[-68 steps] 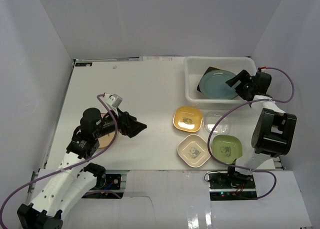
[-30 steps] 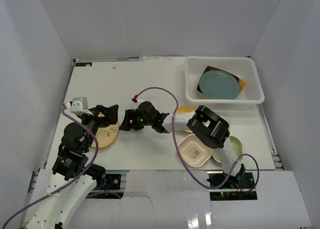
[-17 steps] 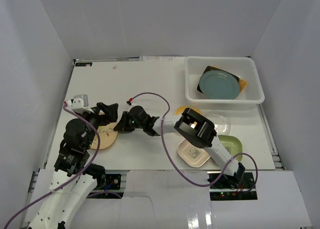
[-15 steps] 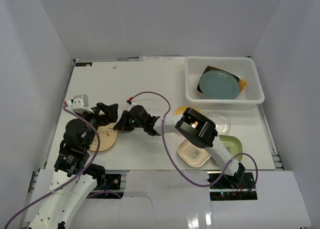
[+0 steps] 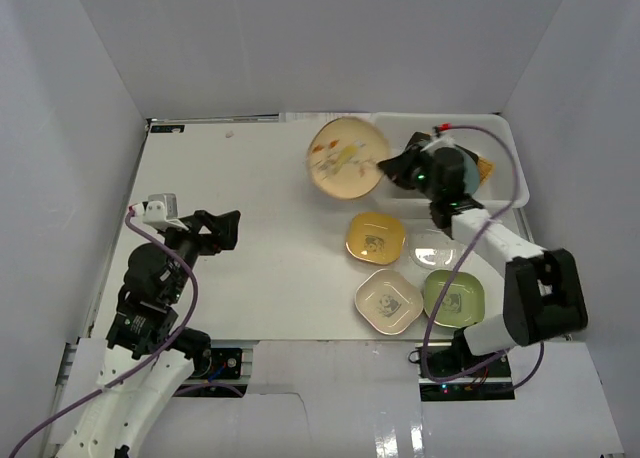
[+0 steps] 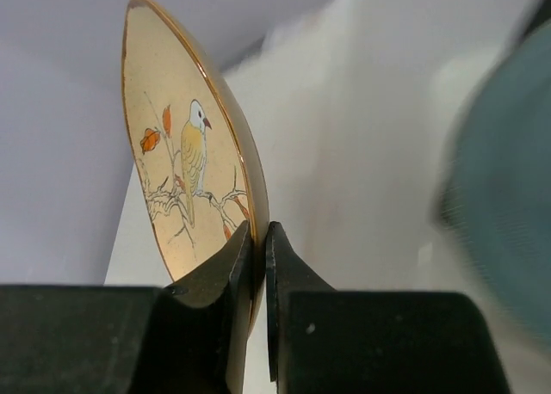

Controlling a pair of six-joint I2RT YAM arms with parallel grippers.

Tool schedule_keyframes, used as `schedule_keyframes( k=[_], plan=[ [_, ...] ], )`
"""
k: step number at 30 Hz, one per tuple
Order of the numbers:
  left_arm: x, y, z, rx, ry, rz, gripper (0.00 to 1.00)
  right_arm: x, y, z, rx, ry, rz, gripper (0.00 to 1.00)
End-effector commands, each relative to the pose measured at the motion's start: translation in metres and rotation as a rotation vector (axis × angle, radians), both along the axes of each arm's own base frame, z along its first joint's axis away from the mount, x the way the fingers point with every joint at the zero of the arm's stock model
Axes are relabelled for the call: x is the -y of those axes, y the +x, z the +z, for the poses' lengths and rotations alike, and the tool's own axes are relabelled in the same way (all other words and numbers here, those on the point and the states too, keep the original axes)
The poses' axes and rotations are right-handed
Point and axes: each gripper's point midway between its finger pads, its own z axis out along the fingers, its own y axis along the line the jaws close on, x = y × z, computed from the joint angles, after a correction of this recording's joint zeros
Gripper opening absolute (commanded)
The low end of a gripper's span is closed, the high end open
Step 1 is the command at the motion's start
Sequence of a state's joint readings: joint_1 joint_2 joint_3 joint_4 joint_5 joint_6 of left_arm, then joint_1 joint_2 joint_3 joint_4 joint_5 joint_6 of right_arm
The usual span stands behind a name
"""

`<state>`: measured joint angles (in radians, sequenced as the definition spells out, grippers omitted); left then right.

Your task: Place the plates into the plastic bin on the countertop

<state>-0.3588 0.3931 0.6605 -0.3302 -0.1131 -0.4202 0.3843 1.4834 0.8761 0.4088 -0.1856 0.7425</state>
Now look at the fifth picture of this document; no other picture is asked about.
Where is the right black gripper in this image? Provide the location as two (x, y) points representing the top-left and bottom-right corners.
(376, 144), (440, 203)

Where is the beige bird branch plate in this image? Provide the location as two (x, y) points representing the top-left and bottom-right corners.
(306, 116), (391, 200)

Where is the yellow panda square dish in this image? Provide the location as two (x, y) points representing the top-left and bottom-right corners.
(345, 212), (406, 266)

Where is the woven fan-shaped basket plate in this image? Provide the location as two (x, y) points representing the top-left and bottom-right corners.
(476, 156), (495, 185)

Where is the clear plastic dish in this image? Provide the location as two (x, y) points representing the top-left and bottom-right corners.
(407, 229), (465, 270)

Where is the cream panda square dish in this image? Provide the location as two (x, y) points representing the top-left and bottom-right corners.
(354, 269), (424, 336)

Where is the green panda square dish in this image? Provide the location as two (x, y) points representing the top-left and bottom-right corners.
(422, 270), (485, 328)

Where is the black square amber plate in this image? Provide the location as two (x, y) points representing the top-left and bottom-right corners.
(405, 132), (452, 188)

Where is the teal round plate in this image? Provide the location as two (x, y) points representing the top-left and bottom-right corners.
(448, 145), (480, 196)

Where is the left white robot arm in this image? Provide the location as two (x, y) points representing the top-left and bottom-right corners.
(57, 200), (241, 457)

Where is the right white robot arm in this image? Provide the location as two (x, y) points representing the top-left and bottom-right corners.
(377, 145), (589, 377)

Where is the white plastic bin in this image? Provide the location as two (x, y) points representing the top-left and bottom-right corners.
(371, 112), (530, 219)

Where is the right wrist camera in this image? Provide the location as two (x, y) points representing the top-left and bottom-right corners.
(430, 123), (455, 149)

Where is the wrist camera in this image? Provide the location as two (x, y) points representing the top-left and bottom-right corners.
(430, 123), (455, 149)
(129, 193), (187, 231)

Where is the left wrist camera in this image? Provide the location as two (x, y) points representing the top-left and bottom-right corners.
(129, 193), (187, 231)

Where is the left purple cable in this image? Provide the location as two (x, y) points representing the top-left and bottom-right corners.
(4, 212), (246, 458)

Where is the purple cable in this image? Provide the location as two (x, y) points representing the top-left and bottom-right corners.
(420, 122), (546, 394)
(4, 212), (246, 458)

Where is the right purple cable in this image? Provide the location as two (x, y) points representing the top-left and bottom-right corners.
(420, 122), (546, 394)

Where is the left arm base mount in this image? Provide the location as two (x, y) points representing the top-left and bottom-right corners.
(175, 341), (253, 399)

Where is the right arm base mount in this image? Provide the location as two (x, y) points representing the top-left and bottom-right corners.
(409, 342), (516, 402)

